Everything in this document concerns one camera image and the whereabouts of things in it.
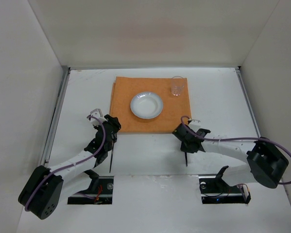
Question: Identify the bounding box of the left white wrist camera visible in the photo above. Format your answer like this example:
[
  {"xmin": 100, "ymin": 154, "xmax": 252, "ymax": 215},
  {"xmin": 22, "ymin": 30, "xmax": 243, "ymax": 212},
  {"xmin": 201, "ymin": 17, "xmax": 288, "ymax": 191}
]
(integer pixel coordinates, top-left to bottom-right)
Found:
[{"xmin": 86, "ymin": 108, "xmax": 106, "ymax": 127}]

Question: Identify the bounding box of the clear plastic cup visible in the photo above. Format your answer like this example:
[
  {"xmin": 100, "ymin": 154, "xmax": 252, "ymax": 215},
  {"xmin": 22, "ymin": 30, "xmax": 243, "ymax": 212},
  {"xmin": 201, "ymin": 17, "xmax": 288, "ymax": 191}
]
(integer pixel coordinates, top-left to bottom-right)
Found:
[{"xmin": 171, "ymin": 76, "xmax": 186, "ymax": 96}]

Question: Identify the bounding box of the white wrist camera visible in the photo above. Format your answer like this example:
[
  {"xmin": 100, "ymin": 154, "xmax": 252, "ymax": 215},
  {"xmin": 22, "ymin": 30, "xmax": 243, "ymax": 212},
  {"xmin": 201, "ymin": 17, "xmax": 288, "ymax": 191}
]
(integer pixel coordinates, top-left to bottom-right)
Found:
[
  {"xmin": 188, "ymin": 119, "xmax": 201, "ymax": 129},
  {"xmin": 86, "ymin": 108, "xmax": 106, "ymax": 127}
]

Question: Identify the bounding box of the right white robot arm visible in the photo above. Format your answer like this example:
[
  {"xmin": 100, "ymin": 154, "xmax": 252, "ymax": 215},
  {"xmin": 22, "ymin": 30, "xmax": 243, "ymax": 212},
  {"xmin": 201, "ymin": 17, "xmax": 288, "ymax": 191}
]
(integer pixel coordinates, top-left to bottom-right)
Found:
[{"xmin": 172, "ymin": 124, "xmax": 289, "ymax": 189}]

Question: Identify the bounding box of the left aluminium table rail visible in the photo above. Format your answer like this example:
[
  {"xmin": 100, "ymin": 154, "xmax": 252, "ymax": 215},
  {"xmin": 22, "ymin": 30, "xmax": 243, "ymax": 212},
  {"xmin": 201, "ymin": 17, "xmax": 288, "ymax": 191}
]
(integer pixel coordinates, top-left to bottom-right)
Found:
[{"xmin": 37, "ymin": 66, "xmax": 70, "ymax": 166}]

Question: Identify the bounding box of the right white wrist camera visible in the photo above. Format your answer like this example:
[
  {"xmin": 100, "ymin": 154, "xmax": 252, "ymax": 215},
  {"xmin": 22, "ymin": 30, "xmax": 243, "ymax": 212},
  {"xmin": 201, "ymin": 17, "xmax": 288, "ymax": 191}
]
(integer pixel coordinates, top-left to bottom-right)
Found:
[{"xmin": 188, "ymin": 119, "xmax": 201, "ymax": 129}]

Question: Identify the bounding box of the black plastic knife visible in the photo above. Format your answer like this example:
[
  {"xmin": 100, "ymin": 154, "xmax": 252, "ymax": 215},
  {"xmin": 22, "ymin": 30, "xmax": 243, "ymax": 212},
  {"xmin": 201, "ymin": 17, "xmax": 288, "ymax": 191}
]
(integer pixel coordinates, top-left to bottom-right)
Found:
[{"xmin": 184, "ymin": 152, "xmax": 188, "ymax": 167}]

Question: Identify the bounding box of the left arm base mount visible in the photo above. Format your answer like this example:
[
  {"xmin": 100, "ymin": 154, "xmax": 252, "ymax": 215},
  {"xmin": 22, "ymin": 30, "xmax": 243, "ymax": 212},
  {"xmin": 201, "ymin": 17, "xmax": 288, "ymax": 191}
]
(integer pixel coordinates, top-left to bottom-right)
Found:
[{"xmin": 67, "ymin": 170, "xmax": 114, "ymax": 205}]

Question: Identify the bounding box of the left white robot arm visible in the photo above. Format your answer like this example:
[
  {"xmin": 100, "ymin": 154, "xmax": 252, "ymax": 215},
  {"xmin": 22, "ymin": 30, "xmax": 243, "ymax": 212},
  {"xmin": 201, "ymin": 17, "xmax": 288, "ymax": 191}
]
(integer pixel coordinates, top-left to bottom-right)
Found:
[{"xmin": 18, "ymin": 114, "xmax": 121, "ymax": 220}]

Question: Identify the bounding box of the right aluminium table rail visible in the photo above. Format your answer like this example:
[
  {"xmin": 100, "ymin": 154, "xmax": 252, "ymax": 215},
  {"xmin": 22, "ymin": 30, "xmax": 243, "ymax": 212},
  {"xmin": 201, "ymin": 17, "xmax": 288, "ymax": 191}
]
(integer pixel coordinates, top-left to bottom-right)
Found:
[{"xmin": 235, "ymin": 67, "xmax": 261, "ymax": 136}]

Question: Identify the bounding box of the orange cloth placemat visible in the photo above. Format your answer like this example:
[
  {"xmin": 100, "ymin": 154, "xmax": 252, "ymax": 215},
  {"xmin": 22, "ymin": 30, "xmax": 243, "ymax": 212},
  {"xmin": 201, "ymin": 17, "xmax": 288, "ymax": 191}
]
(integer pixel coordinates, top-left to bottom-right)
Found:
[{"xmin": 109, "ymin": 76, "xmax": 191, "ymax": 133}]

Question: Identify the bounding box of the white ceramic plate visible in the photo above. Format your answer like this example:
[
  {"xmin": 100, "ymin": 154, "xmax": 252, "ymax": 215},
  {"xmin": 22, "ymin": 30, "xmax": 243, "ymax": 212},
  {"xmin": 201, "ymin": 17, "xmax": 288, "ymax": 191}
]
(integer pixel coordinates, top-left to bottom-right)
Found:
[{"xmin": 130, "ymin": 91, "xmax": 164, "ymax": 119}]

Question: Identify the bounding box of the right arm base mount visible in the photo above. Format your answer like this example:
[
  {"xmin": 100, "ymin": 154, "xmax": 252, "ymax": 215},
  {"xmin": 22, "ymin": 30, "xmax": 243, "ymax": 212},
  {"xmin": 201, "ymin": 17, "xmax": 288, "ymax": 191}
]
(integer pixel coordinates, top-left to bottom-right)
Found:
[{"xmin": 199, "ymin": 166, "xmax": 251, "ymax": 204}]

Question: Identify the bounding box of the aluminium table rail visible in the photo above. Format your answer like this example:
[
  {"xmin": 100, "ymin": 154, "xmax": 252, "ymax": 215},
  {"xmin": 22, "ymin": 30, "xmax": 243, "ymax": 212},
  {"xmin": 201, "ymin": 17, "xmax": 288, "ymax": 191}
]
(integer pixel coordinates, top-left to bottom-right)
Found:
[
  {"xmin": 37, "ymin": 66, "xmax": 70, "ymax": 166},
  {"xmin": 235, "ymin": 67, "xmax": 261, "ymax": 136}
]

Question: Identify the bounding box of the black plastic fork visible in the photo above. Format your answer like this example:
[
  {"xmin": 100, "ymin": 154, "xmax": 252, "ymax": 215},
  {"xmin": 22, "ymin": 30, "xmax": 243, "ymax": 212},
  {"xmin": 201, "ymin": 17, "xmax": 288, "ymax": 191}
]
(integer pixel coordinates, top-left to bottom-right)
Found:
[{"xmin": 109, "ymin": 133, "xmax": 118, "ymax": 173}]

